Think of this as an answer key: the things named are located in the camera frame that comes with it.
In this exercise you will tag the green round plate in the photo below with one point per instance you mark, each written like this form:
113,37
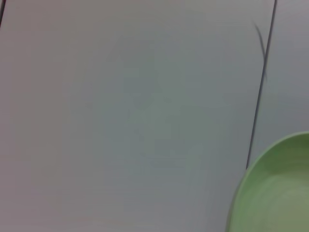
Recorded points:
277,193

